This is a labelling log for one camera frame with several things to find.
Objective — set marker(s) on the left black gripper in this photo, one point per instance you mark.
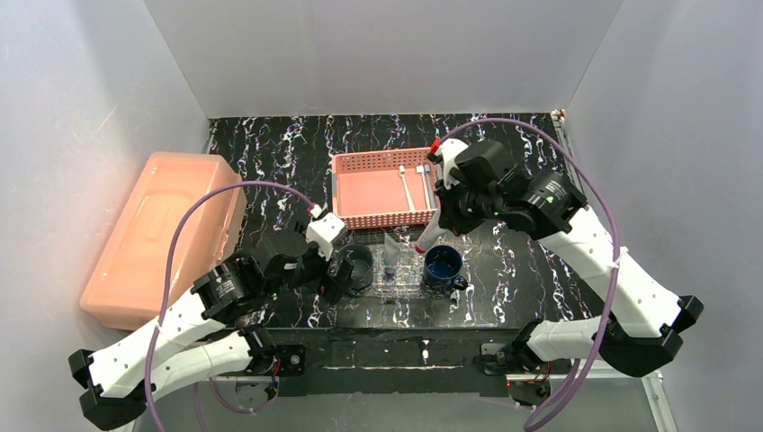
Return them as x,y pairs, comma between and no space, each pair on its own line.
334,276

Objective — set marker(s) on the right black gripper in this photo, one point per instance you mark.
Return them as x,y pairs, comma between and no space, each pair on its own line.
449,216

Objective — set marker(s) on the dark green mug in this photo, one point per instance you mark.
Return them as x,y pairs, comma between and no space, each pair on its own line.
361,258

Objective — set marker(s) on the white toothpaste tube blue cap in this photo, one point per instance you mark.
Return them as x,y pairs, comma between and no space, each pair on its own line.
392,250

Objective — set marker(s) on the clear textured oval tray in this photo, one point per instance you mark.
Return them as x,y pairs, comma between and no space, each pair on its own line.
426,294

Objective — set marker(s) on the clear textured acrylic holder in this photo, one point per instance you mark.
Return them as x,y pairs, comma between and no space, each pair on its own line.
408,279

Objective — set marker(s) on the pink perforated plastic basket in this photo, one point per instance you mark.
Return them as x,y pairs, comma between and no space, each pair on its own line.
367,191

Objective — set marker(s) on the dark blue mug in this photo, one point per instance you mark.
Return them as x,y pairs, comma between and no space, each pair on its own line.
442,270

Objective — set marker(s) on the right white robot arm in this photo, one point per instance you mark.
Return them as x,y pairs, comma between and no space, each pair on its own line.
641,330

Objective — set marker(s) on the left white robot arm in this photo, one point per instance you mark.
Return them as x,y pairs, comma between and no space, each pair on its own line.
167,354

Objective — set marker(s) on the grey toothbrush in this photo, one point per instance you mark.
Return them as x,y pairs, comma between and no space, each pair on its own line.
423,173

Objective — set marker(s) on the white toothbrush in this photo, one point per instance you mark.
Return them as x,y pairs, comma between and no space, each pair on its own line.
403,178

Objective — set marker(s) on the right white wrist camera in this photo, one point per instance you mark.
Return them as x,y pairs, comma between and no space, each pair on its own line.
443,154

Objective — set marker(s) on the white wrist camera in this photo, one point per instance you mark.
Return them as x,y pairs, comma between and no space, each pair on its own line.
325,230
443,154

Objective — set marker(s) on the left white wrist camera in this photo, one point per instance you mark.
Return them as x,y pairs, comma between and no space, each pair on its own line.
325,230

